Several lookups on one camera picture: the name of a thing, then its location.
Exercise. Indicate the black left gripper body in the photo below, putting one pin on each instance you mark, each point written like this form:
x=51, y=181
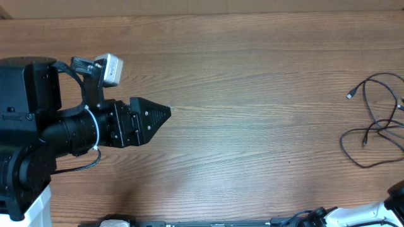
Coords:
x=115, y=133

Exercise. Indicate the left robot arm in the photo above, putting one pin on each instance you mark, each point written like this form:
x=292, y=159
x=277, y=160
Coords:
x=50, y=109

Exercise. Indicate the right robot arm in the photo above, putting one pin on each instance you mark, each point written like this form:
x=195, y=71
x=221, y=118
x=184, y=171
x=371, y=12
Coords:
x=385, y=213

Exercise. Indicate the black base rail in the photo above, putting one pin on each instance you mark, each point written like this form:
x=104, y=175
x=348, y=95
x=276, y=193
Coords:
x=130, y=221

